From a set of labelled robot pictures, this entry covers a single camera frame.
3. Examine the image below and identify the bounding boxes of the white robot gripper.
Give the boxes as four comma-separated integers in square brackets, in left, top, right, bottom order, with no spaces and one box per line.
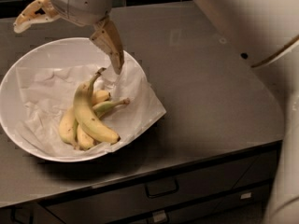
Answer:
[13,0,124,75]

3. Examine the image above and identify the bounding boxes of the dark lower drawer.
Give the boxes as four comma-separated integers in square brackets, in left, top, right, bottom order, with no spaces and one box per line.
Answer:
[127,180,270,224]

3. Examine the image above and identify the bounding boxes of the greenish middle banana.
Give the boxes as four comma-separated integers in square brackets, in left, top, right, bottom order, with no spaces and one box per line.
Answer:
[77,98,130,150]

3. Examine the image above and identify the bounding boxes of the large white bowl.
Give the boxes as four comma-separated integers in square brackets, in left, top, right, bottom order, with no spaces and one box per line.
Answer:
[0,37,149,163]

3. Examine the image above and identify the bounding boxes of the left yellow banana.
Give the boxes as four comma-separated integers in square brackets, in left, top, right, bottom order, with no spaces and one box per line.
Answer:
[58,90,110,149]

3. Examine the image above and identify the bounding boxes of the white crumpled paper sheet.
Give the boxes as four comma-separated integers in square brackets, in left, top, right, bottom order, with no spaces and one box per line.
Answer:
[16,58,165,161]

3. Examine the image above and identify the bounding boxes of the dark drawer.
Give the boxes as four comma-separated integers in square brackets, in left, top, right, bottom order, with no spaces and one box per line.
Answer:
[42,143,280,224]
[127,180,270,224]

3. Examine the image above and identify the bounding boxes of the large front yellow banana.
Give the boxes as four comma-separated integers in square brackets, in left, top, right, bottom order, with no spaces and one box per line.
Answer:
[73,68,120,144]

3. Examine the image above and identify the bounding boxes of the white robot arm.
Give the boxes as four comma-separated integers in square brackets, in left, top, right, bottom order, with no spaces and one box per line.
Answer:
[14,0,299,224]

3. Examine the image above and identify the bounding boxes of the dark upper drawer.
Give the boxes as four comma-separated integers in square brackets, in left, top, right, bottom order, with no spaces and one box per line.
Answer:
[42,143,280,224]

